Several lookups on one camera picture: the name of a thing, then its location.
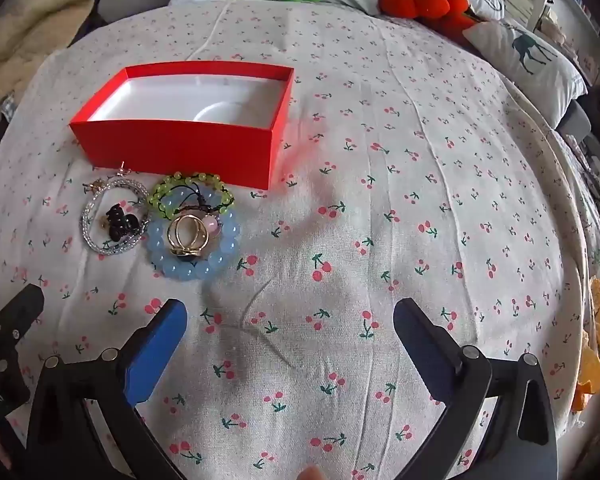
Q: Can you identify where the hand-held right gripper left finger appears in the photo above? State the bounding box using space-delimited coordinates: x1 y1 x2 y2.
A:
25 299 188 480

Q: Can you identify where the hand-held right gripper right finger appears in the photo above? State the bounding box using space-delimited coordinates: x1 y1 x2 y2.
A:
393 298 561 480

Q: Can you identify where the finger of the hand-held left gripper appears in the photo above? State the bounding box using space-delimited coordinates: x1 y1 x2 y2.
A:
0 284 46 343

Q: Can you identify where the blue bead bracelet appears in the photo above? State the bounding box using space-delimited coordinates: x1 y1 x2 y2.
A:
145 187 243 279

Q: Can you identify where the silver beaded bracelet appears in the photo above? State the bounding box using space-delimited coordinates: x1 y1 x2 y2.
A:
81 174 151 256

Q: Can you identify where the gold ring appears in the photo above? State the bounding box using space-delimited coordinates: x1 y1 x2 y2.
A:
167 213 216 259

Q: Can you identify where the black charm trinket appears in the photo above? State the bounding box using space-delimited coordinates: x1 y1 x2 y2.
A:
102 203 148 243

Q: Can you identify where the black cord pink bead bracelet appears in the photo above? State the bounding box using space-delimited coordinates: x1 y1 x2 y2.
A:
170 186 223 237

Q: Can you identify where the green bead bracelet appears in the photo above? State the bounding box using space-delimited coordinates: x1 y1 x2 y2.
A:
149 172 237 222

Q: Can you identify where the red cardboard box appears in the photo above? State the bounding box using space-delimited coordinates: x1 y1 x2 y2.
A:
69 61 296 191

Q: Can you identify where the cherry print bed sheet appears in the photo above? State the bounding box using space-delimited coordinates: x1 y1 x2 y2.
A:
0 0 600 480

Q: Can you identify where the orange plush toy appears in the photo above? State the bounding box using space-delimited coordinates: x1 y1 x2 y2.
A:
571 275 600 412

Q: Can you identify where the beige quilted blanket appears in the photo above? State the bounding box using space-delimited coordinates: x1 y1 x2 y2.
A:
0 0 102 107

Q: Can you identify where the dark bag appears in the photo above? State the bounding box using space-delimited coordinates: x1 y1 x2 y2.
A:
555 85 600 192

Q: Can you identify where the deer print pillow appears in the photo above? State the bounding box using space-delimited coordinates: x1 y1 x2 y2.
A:
462 15 589 129

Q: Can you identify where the orange pumpkin plush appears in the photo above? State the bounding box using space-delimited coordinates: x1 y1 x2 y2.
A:
377 0 482 39

